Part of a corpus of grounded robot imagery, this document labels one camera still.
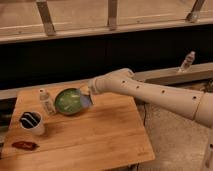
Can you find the clear plastic bottle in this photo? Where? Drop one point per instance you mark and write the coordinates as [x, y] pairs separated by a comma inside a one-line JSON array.
[[47, 102]]

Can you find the right metal bracket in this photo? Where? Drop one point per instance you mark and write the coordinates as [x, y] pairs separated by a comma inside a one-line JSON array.
[[193, 15]]

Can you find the metal bracket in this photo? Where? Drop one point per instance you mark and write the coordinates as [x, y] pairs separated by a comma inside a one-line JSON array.
[[193, 15], [44, 12], [112, 14]]

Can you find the left metal bracket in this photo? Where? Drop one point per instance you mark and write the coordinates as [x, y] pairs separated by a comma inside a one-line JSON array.
[[44, 12]]

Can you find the white cup with dark contents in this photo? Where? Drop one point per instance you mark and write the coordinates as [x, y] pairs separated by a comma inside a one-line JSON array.
[[32, 122]]

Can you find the middle metal bracket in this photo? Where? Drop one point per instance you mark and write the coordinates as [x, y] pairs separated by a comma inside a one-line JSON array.
[[112, 14]]

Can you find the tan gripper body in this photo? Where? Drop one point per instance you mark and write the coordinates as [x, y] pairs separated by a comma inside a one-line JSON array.
[[84, 89]]

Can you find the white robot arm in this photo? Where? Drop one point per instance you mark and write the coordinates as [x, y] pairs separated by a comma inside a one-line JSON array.
[[191, 104]]

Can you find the dark red chili pepper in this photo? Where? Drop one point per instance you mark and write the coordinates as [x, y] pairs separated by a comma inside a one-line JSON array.
[[25, 145]]

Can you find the green ceramic bowl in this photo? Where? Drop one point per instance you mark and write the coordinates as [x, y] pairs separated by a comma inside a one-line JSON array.
[[69, 102]]

